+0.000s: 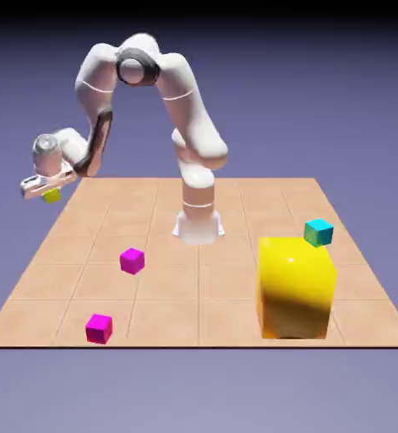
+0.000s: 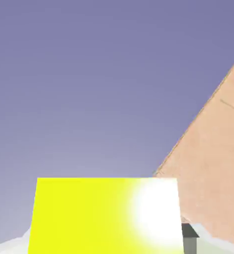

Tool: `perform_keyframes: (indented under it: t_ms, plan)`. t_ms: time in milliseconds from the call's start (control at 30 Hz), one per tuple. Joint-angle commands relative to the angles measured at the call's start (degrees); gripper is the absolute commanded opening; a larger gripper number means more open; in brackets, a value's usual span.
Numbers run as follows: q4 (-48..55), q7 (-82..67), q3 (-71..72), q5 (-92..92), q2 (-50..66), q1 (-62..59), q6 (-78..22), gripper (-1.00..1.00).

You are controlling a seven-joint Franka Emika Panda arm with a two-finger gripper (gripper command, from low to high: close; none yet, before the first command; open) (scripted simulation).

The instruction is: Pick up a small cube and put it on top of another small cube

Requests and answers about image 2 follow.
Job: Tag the small yellow cube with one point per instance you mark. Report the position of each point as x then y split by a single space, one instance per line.
85 216

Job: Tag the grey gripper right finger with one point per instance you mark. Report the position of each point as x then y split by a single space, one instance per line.
196 240

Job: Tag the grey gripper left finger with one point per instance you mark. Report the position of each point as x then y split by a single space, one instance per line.
13 245

